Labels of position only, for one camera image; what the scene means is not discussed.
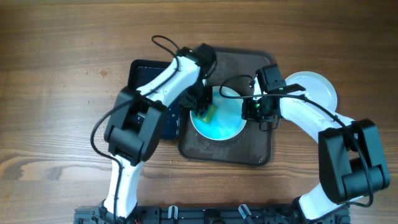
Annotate green yellow sponge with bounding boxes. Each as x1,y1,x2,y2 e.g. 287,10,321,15
200,105,217,123

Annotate white plate top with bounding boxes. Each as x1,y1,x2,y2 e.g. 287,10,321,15
190,86,246,141

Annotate white plate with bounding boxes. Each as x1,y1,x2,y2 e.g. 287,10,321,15
285,71,338,111
190,86,246,141

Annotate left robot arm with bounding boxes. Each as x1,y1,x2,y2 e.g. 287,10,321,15
100,44,217,223

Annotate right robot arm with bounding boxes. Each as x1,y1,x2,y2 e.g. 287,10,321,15
242,64,391,223

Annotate brown serving tray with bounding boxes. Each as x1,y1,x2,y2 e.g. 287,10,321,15
178,47,276,166

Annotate black water tray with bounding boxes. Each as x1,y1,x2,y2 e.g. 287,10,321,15
127,59,180,141

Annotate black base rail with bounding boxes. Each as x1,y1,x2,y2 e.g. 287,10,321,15
73,204,351,224

